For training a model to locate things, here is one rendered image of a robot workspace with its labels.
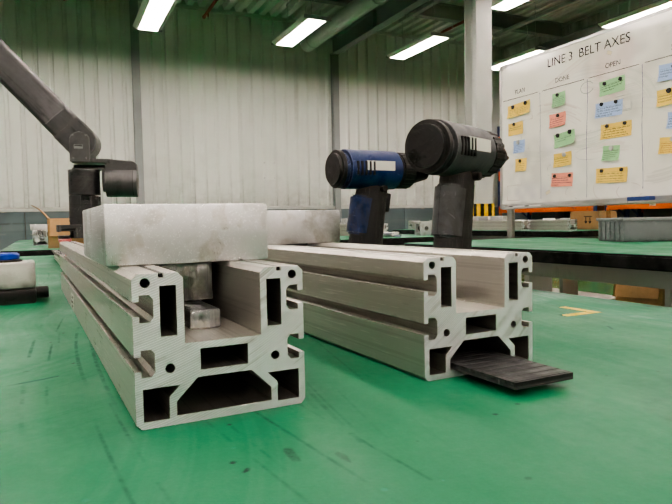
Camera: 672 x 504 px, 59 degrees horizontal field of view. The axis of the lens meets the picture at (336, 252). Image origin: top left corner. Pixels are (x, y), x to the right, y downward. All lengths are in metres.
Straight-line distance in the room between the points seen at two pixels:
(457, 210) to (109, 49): 12.11
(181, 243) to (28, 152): 11.81
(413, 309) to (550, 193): 3.67
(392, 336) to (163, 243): 0.18
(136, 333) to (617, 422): 0.26
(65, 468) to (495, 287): 0.31
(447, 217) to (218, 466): 0.44
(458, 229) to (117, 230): 0.39
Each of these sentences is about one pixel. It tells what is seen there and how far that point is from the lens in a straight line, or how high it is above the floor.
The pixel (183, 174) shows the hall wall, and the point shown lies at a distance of 12.41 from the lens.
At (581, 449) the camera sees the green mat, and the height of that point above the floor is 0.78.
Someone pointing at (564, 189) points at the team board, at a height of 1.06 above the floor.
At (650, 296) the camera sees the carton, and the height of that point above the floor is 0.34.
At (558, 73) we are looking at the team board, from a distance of 4.12.
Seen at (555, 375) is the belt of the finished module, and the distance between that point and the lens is 0.42.
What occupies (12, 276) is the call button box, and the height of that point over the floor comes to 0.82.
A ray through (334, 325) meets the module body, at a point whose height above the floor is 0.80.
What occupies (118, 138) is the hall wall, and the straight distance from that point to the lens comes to 12.30.
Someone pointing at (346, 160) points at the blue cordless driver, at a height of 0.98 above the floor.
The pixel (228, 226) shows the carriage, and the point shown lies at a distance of 0.42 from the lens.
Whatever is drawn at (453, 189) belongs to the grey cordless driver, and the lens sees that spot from 0.67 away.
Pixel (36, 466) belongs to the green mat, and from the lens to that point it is 0.33.
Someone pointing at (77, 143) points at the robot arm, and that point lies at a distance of 1.22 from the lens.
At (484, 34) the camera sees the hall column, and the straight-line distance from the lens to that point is 9.45.
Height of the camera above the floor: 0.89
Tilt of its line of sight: 3 degrees down
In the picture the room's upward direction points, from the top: 1 degrees counter-clockwise
